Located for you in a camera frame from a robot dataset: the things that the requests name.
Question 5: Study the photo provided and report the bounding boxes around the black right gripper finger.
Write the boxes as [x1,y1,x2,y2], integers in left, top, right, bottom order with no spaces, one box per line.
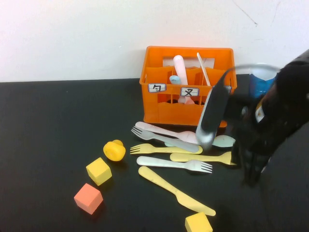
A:
[240,154,253,186]
[251,156,265,189]

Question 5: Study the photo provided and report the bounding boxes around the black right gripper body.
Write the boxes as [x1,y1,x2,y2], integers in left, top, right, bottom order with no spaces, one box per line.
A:
[230,95,281,161]

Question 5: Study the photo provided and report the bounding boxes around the pink plastic fork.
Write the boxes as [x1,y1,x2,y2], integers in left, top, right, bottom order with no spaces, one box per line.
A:
[173,55,196,105]

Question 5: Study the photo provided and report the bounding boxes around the orange plastic cutlery holder crate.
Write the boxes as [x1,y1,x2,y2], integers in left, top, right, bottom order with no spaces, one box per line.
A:
[140,45,238,129]

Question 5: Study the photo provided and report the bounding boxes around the mint green plastic spoon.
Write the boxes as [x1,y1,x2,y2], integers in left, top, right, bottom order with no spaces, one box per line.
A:
[164,134,236,148]

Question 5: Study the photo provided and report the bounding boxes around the blue and white paper cone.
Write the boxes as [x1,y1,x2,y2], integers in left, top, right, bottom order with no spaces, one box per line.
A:
[249,72,277,99]

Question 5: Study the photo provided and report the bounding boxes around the yellow plastic spoon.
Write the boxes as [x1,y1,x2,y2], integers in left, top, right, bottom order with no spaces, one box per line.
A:
[169,151,238,166]

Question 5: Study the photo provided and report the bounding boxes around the grey-blue plastic fork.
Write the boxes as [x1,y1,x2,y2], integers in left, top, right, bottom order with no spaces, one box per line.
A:
[131,126,200,153]

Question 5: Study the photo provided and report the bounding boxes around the yellow foam cube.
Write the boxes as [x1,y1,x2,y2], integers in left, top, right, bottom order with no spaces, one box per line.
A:
[85,157,112,187]
[184,212,213,232]

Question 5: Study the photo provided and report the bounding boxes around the yellow plastic knife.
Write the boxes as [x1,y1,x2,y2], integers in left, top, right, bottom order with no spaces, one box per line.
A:
[138,165,216,217]

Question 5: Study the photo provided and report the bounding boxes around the pink plastic spoon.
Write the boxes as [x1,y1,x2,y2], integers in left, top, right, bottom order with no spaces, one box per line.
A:
[135,121,201,145]

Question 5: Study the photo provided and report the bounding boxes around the white plastic knife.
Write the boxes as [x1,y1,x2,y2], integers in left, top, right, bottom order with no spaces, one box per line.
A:
[196,52,211,87]

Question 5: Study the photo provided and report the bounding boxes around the pale green plastic fork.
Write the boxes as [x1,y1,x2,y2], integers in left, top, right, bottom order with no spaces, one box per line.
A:
[136,156,213,174]

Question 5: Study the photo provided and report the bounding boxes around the light blue plastic utensil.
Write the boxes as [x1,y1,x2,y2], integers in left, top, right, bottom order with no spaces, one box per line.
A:
[169,75,191,105]

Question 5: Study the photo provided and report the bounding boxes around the yellow plastic fork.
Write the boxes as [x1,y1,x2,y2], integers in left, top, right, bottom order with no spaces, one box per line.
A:
[129,143,203,155]

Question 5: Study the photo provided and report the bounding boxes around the yellow rubber duck toy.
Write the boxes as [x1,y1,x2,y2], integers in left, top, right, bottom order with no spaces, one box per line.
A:
[103,139,126,161]

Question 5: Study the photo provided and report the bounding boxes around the salmon orange foam cube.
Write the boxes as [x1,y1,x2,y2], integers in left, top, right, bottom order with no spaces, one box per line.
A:
[73,183,104,215]

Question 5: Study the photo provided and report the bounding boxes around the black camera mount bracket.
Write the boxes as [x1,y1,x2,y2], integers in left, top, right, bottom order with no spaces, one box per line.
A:
[225,93,247,123]

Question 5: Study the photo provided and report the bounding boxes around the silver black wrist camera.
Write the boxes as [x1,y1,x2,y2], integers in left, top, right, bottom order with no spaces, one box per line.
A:
[195,84,230,152]

